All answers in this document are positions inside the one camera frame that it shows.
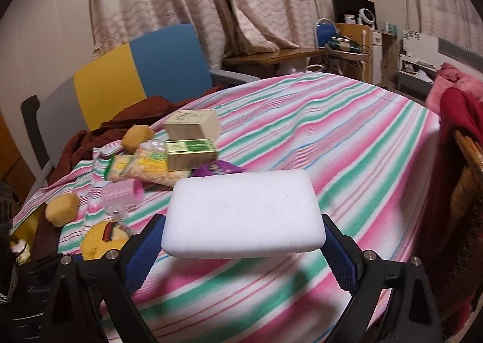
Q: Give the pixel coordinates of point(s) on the beige box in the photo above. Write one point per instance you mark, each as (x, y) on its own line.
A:
(192, 124)

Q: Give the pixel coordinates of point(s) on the yellow plush toy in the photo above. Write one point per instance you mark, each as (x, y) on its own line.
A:
(96, 239)

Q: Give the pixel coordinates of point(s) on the white board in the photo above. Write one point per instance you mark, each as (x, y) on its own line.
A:
(420, 45)

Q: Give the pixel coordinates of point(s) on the grey yellow blue chair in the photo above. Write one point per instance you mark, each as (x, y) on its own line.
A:
(169, 60)

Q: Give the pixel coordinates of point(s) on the dark bag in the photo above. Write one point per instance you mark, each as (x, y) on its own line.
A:
(15, 282)

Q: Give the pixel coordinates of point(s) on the clear plastic packet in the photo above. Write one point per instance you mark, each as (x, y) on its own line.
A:
(151, 146)

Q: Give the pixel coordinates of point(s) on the white round fan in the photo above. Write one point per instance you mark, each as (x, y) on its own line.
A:
(366, 17)

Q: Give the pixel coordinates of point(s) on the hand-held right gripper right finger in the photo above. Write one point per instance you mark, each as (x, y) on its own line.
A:
(339, 260)

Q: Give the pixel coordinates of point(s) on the green box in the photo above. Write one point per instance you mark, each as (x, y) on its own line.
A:
(192, 156)

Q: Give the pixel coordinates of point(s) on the grey low shelf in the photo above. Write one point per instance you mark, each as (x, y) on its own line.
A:
(413, 82)

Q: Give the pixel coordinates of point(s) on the pink hair roller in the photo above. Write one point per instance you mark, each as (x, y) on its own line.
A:
(120, 194)

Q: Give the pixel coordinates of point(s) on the packaged scrub sponge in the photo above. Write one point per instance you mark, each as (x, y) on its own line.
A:
(154, 173)

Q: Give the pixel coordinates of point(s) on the wooden side table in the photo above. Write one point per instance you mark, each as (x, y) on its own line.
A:
(271, 56)

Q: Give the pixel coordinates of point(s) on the dark red cloth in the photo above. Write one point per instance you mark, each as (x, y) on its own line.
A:
(90, 143)

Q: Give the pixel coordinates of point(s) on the purple cloth piece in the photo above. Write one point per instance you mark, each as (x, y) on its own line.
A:
(217, 168)

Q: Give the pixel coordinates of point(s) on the light wooden cabinet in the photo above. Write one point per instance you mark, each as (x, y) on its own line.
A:
(354, 35)

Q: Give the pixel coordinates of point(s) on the pink cloth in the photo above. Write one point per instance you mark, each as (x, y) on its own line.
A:
(460, 81)

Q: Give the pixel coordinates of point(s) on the blue round container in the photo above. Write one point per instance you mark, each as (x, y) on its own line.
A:
(325, 33)

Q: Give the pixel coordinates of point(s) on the yellow packaged sponge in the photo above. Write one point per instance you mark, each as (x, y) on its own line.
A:
(119, 168)

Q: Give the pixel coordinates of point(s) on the white sponge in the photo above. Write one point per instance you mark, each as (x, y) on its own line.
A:
(241, 211)

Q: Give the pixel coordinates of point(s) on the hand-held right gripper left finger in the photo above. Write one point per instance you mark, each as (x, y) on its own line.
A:
(145, 252)

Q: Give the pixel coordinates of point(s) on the black box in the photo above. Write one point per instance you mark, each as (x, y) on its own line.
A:
(349, 5)

